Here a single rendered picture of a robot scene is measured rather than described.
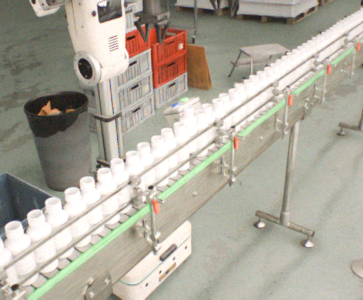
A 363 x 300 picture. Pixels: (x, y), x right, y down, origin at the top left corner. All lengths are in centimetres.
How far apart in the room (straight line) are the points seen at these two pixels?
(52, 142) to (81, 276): 192
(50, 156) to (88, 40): 139
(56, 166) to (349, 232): 197
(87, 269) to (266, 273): 150
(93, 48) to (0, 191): 70
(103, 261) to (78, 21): 104
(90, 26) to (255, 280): 157
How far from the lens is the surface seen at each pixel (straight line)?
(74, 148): 308
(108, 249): 125
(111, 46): 194
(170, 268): 243
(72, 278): 119
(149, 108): 423
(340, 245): 283
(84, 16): 186
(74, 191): 115
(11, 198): 178
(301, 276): 258
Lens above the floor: 178
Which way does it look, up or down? 29 degrees down
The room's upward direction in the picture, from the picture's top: 4 degrees counter-clockwise
